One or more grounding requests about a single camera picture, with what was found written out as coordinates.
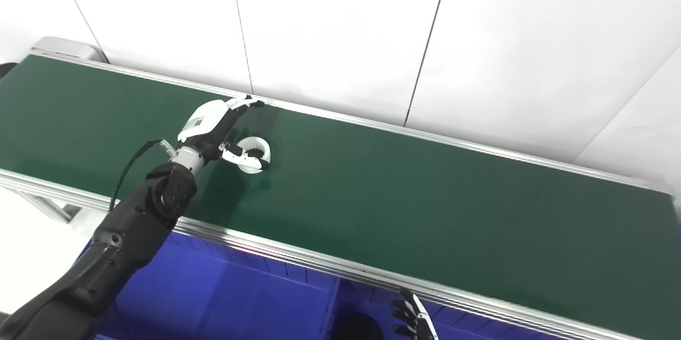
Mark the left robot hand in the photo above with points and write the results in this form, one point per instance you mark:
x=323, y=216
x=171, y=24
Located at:
x=213, y=127

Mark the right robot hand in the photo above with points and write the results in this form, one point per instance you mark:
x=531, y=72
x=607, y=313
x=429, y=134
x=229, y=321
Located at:
x=412, y=318

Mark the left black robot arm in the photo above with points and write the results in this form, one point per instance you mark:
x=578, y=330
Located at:
x=101, y=260

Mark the black round flanged part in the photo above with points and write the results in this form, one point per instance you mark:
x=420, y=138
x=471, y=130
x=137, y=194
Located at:
x=357, y=328

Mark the blue bin with black part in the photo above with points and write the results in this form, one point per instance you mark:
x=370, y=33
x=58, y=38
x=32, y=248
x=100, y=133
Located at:
x=479, y=324

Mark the green conveyor belt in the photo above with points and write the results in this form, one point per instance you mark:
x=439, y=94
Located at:
x=372, y=196

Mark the empty blue plastic bin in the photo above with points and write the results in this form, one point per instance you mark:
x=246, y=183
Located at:
x=223, y=297

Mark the aluminium conveyor support leg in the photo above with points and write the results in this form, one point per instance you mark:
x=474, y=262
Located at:
x=53, y=207

